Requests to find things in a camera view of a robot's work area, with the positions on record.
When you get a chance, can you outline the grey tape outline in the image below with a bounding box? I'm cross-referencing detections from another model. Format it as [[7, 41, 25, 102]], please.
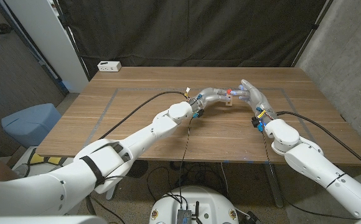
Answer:
[[77, 87, 327, 164]]

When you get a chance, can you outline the grey sneaker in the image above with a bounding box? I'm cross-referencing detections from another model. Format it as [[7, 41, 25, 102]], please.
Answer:
[[12, 164, 30, 179]]

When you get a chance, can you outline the white cabinet panel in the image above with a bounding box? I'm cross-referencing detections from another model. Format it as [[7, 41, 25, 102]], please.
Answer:
[[4, 0, 90, 93]]

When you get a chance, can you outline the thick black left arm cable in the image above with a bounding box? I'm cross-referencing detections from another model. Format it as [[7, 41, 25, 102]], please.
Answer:
[[99, 91, 190, 140]]

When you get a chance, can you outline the black floor cable bundle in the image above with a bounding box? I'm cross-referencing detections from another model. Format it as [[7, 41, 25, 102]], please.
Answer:
[[146, 161, 231, 203]]

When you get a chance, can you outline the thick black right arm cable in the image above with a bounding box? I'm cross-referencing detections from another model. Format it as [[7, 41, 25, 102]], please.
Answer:
[[276, 111, 361, 177]]

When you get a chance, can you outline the white power strip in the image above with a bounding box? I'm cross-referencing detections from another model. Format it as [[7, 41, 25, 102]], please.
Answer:
[[96, 60, 123, 73]]

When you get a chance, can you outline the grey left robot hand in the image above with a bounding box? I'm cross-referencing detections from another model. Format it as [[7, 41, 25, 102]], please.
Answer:
[[189, 87, 230, 119]]

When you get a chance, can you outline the thin black right arm wire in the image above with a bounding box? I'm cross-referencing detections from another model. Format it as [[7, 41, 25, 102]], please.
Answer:
[[260, 130, 361, 222]]

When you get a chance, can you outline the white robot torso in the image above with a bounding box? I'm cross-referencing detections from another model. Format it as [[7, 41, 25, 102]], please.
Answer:
[[149, 185, 240, 224]]

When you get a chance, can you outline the white table leg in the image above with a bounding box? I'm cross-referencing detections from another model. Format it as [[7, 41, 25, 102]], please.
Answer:
[[105, 183, 119, 201]]

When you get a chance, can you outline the grey table leg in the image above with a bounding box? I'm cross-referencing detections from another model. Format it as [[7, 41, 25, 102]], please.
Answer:
[[263, 164, 284, 208]]

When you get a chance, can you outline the blue-grey plastic bin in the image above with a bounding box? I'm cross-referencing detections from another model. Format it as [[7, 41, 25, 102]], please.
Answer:
[[1, 103, 62, 149]]

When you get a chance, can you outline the thin black left arm wire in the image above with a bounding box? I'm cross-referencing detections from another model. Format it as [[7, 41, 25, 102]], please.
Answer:
[[87, 117, 195, 224]]

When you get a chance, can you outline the round black floor fan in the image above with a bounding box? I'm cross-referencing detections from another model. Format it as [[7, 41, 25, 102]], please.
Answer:
[[127, 160, 149, 180]]

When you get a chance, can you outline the black backdrop stand pole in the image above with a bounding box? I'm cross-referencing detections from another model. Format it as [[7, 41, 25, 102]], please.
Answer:
[[291, 0, 336, 68], [52, 0, 91, 82]]

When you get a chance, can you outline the grey electronics box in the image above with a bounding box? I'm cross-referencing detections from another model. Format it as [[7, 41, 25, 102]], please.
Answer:
[[176, 208, 194, 224]]

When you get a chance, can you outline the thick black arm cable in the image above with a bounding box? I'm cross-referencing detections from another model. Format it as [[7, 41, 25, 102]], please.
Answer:
[[276, 111, 361, 177], [99, 91, 190, 140]]

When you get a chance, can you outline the thin black arm wire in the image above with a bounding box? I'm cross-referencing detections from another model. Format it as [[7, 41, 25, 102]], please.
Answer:
[[87, 117, 195, 224], [260, 130, 361, 222]]

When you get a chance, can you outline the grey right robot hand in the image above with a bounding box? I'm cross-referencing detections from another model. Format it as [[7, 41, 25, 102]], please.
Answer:
[[232, 78, 278, 124]]

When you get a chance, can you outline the black backdrop curtain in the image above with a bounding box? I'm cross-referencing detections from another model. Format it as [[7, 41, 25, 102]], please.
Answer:
[[57, 0, 335, 78]]

